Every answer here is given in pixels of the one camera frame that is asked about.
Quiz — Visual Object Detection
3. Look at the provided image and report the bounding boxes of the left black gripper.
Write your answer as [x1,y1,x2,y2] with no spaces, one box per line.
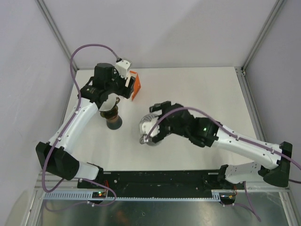
[105,66,135,99]

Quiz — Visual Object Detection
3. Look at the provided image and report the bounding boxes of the orange coffee filter box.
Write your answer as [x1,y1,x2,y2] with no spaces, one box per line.
[129,71,141,102]

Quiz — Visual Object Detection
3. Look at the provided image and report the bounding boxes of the clear glass funnel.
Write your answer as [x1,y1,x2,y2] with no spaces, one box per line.
[139,113,158,128]

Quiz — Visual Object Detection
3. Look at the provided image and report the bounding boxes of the white paper coffee filter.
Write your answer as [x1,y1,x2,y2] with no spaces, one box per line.
[99,95,116,112]

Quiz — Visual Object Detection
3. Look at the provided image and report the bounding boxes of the clear glass dripper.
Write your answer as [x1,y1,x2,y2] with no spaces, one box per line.
[139,137,161,146]

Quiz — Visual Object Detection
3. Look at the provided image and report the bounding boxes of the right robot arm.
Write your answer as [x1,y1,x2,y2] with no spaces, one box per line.
[140,101,293,189]

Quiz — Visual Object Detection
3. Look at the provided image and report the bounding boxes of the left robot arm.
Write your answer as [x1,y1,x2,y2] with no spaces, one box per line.
[36,59,135,188]

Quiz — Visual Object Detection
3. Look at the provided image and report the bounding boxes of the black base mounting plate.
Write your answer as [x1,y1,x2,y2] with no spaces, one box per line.
[77,169,246,198]

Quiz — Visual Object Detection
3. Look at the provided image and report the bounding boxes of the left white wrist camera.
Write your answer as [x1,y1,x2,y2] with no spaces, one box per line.
[115,58,132,79]

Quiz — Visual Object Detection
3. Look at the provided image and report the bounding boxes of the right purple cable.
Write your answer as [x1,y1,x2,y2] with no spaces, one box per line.
[145,107,301,222]

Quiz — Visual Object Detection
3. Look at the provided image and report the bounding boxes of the purple cable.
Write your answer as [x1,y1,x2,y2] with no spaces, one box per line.
[145,107,301,222]
[42,44,120,208]

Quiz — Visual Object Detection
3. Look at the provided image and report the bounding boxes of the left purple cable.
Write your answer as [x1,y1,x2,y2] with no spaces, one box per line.
[42,44,120,208]

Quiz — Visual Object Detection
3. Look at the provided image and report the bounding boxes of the grey slotted cable duct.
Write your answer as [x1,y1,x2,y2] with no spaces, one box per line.
[44,190,221,202]

